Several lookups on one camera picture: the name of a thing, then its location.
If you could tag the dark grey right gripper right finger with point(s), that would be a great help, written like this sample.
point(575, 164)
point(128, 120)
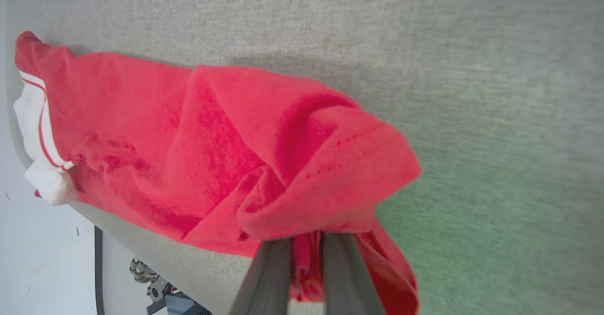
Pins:
point(349, 282)

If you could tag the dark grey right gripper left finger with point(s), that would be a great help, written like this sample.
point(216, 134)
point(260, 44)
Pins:
point(266, 282)

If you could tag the red and white garment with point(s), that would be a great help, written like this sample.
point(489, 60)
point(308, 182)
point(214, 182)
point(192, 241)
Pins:
point(212, 154)

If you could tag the grey robot base wheel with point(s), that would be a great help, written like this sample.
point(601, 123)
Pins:
point(143, 270)

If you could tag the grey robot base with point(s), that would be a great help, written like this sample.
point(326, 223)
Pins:
point(177, 303)

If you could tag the grey fabric sofa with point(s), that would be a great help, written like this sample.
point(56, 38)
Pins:
point(472, 93)

